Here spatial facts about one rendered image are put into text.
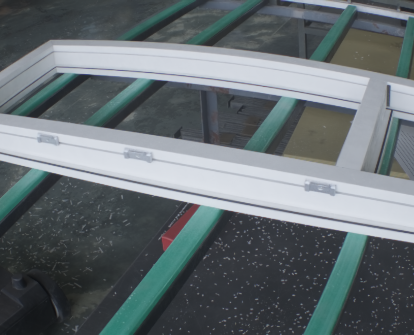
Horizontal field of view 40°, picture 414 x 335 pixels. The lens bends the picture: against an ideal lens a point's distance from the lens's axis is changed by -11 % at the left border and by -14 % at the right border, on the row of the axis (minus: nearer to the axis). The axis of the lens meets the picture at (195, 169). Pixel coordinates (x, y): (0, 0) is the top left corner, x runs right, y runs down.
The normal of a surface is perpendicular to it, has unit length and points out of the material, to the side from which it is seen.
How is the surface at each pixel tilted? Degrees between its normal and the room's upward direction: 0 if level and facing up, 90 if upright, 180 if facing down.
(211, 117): 90
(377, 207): 90
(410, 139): 0
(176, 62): 90
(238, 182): 90
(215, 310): 0
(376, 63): 0
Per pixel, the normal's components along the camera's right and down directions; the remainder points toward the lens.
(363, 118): -0.06, -0.86
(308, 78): -0.41, 0.49
